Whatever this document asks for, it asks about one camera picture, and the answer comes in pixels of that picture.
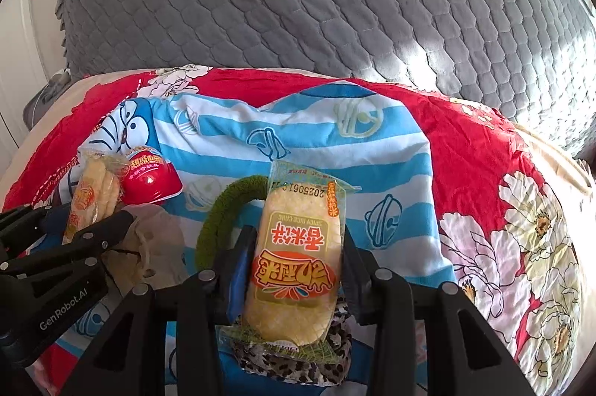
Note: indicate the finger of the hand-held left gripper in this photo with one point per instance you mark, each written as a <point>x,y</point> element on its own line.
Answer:
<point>93,244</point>
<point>23,226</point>

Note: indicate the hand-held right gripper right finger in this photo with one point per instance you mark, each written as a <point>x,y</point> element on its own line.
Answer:
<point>353,282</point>

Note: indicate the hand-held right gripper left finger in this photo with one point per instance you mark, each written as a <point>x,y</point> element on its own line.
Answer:
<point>238,279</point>

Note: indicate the rice cracker packet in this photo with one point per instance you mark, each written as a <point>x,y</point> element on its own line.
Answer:
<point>93,191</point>
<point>293,247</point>

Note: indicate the sheer beige scrunchie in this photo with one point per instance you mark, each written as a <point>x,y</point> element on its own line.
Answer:
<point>158,247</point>

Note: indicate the red toy egg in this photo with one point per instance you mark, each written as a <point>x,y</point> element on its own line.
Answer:
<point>151,186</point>

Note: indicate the leopard print scrunchie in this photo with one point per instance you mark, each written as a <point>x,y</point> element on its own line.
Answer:
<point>288,370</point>

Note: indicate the grey stool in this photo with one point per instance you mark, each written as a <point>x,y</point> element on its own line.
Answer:
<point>46,98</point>

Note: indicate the blue striped cartoon cloth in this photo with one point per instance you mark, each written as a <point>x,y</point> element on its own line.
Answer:
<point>326,144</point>

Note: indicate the red floral blanket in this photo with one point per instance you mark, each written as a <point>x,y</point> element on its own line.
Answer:
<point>465,154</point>

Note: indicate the white wardrobe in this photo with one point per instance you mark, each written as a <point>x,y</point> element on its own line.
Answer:
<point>18,51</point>

